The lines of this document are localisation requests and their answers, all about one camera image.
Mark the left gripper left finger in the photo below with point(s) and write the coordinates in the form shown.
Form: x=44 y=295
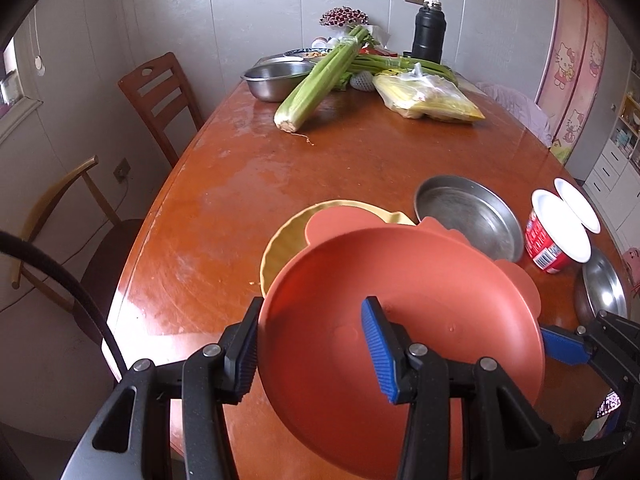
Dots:
x=130 y=436

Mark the pink child stool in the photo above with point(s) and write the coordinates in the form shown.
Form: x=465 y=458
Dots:
x=631 y=258

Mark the orange bear-ear plastic plate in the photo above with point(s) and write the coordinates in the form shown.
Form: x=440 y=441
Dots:
x=356 y=293

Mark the pink cloth on chair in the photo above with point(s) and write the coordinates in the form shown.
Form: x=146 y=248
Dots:
x=523 y=109

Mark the black thermos bottle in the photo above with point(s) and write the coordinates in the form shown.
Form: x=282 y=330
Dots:
x=429 y=32

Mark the steel mixing bowl far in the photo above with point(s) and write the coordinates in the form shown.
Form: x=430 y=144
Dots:
x=273 y=81

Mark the yellow shell-shaped plate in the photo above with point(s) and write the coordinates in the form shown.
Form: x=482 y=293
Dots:
x=290 y=238

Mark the yellow noodles plastic bag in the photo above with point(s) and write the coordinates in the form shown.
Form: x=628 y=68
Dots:
x=416 y=94

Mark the white foam-netted fruit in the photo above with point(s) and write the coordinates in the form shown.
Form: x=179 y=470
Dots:
x=362 y=81

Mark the celery bunch rear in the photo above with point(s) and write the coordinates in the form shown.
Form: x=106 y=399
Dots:
x=375 y=64

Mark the stainless steel deep bowl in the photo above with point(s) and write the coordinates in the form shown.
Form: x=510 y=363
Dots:
x=598 y=288

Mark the low wall socket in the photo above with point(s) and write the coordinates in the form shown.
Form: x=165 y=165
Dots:
x=122 y=170

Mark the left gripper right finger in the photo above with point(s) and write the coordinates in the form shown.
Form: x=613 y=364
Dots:
x=503 y=436

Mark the shallow steel round pan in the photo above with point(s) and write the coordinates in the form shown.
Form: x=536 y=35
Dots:
x=482 y=216

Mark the celery bunch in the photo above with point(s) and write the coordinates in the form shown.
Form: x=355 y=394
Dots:
x=306 y=97
x=375 y=64

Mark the celery bunch front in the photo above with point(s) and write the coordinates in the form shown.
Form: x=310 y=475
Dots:
x=306 y=97

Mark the pink hello kitty wardrobe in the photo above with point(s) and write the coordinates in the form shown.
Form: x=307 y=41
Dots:
x=573 y=72

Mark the white shelf cabinet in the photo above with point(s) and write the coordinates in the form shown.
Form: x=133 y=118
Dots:
x=613 y=183

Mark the patterned dish with food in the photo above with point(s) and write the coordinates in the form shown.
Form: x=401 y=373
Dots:
x=307 y=53

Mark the curved-back wooden chair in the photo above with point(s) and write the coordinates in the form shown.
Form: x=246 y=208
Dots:
x=77 y=235

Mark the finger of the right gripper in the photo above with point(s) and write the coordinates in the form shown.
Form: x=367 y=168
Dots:
x=564 y=346

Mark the brown wooden slat chair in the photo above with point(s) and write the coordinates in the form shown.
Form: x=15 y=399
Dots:
x=159 y=91

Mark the red white instant-noodle bowl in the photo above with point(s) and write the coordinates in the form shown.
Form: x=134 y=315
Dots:
x=554 y=237

